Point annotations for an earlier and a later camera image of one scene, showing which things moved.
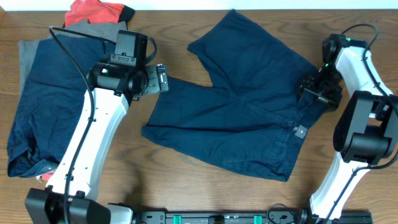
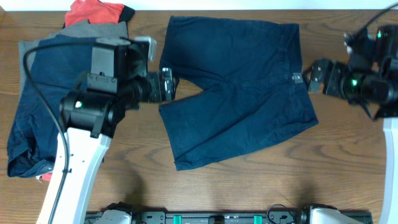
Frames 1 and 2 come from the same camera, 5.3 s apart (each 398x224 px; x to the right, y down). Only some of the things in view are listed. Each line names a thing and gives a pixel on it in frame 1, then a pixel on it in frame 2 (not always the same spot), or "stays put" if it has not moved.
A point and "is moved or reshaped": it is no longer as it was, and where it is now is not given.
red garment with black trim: [92, 12] stays put
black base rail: [162, 216] stays put
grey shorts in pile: [27, 49] stays put
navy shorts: [253, 121] is moved or reshaped
